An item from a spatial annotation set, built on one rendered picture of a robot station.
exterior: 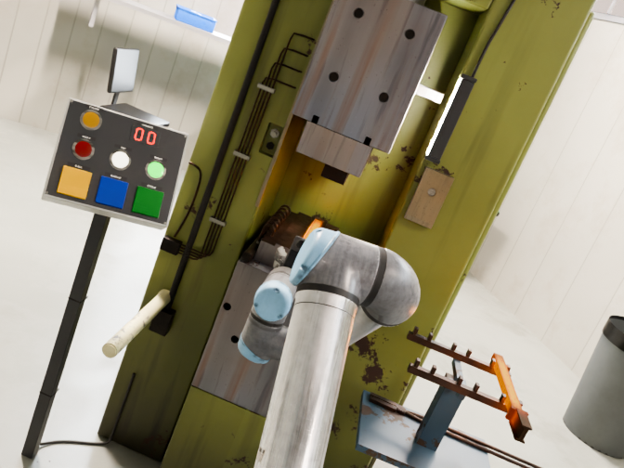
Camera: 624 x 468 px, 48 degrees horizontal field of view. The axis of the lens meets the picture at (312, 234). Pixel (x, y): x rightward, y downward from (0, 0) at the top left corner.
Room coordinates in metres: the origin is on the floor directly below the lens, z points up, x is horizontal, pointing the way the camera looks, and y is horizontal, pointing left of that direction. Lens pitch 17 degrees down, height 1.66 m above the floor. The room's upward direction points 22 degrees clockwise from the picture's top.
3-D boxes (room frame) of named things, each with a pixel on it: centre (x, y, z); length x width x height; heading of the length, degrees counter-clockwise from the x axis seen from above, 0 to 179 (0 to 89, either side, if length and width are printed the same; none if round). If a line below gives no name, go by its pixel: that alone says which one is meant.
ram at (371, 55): (2.18, -0.02, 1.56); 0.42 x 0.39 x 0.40; 178
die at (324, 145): (2.19, 0.03, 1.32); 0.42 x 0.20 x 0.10; 178
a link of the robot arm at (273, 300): (1.63, 0.02, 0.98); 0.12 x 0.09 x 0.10; 178
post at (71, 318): (1.92, 0.59, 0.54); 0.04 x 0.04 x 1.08; 88
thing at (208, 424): (2.19, -0.03, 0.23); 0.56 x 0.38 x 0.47; 178
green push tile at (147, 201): (1.84, 0.46, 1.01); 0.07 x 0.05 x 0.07; 113
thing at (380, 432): (1.78, -0.52, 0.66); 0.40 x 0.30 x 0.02; 89
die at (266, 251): (2.19, 0.03, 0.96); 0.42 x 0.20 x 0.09; 178
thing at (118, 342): (1.90, 0.38, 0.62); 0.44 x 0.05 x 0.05; 178
